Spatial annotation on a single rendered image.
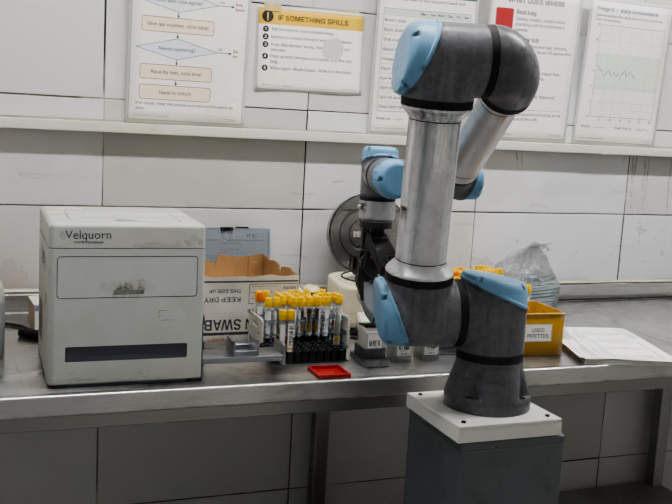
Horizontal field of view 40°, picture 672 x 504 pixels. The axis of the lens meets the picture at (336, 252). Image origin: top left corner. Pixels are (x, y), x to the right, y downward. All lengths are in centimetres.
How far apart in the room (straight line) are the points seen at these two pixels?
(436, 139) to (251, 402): 64
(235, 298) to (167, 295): 37
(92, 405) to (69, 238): 30
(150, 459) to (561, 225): 135
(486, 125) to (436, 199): 20
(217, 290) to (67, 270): 47
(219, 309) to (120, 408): 44
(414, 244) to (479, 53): 32
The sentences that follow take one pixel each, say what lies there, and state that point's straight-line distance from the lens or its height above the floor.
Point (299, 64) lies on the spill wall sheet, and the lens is 244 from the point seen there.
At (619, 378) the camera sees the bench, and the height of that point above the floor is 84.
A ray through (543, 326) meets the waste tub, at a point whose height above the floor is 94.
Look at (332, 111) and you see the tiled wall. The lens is 247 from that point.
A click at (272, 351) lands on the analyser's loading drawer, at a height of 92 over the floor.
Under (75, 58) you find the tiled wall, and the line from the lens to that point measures 232.
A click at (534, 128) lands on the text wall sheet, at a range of 274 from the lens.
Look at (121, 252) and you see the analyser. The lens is 171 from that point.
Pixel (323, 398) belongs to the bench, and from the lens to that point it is 183.
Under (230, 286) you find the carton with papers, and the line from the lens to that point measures 207.
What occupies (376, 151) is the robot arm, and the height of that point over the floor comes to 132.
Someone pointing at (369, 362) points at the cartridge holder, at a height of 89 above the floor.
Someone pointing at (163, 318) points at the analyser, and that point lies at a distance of 174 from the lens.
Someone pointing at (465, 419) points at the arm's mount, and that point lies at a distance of 157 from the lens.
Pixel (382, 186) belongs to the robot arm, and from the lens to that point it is 176.
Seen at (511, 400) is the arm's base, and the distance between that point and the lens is 160.
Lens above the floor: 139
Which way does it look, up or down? 9 degrees down
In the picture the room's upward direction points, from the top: 3 degrees clockwise
